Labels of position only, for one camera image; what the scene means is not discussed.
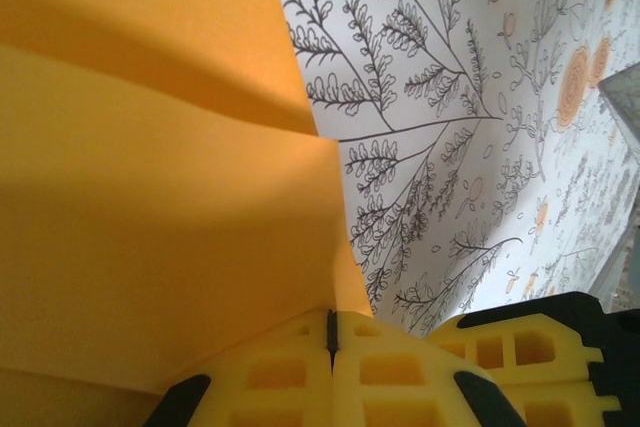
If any floral patterned table cover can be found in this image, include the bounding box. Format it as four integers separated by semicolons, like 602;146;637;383
267;0;640;343

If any orange paper sheet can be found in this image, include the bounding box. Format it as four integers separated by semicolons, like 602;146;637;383
0;0;374;427

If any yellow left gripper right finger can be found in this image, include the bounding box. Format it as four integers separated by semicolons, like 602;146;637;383
329;309;527;427

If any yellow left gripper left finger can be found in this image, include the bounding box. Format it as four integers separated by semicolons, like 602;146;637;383
143;306;333;427

